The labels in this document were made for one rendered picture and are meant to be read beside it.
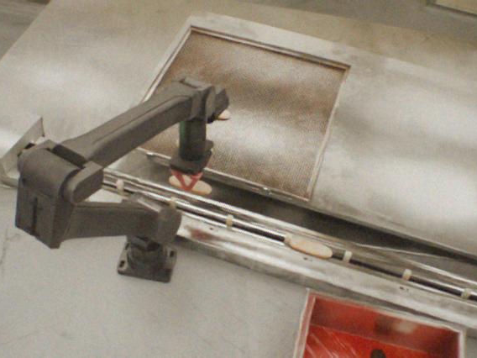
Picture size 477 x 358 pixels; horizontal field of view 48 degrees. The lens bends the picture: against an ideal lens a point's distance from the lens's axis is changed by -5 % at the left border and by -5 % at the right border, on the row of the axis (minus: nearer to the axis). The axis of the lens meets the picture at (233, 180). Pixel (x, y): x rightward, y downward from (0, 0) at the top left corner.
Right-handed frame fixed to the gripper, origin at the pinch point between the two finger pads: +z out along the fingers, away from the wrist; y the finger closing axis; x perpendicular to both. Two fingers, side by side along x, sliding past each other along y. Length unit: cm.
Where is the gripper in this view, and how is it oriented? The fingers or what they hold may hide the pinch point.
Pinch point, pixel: (191, 181)
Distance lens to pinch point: 124.3
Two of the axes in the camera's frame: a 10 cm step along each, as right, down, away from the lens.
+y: 3.3, -6.6, 6.8
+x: -9.4, -2.9, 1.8
